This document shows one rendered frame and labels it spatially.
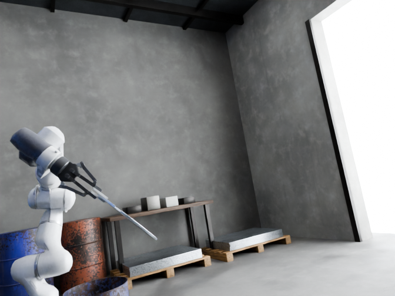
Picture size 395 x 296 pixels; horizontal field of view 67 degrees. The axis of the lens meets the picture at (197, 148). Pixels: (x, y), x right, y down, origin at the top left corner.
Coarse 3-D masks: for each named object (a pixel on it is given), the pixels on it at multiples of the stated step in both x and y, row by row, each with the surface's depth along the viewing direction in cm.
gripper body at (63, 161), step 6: (60, 162) 112; (66, 162) 113; (54, 168) 111; (60, 168) 111; (66, 168) 114; (72, 168) 115; (54, 174) 113; (60, 174) 113; (72, 174) 115; (60, 180) 113; (66, 180) 114
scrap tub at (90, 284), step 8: (96, 280) 223; (104, 280) 224; (112, 280) 223; (120, 280) 220; (72, 288) 210; (80, 288) 215; (88, 288) 219; (96, 288) 222; (104, 288) 223; (112, 288) 222; (120, 288) 195
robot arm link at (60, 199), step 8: (56, 192) 149; (64, 192) 150; (72, 192) 152; (56, 200) 147; (64, 200) 148; (72, 200) 151; (56, 208) 149; (64, 208) 149; (48, 216) 147; (56, 216) 149
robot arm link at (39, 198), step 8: (40, 184) 144; (56, 184) 146; (32, 192) 146; (40, 192) 147; (48, 192) 147; (32, 200) 145; (40, 200) 146; (48, 200) 146; (40, 208) 148; (48, 208) 149
